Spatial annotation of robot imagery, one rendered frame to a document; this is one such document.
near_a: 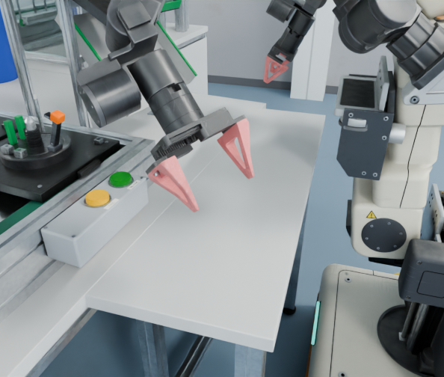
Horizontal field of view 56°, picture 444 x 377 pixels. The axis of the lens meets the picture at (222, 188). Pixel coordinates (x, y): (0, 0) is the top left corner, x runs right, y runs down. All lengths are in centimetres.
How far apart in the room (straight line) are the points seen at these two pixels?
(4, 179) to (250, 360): 55
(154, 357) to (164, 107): 73
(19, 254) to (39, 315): 10
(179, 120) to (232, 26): 377
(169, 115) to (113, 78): 8
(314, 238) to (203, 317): 161
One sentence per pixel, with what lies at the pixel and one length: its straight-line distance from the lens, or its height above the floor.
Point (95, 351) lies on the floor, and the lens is 178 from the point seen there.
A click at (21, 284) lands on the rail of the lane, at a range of 75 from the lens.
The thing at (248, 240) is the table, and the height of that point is 86.
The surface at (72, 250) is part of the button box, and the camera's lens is 71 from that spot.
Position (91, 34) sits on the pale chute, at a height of 115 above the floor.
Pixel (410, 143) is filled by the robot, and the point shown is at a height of 96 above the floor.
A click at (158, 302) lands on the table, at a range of 71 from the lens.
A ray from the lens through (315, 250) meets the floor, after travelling 217.
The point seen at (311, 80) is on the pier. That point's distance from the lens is 404.
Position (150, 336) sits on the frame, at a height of 54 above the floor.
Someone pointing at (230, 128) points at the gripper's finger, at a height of 114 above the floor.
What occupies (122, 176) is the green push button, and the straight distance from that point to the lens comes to 81.
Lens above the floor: 137
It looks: 32 degrees down
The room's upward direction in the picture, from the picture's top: straight up
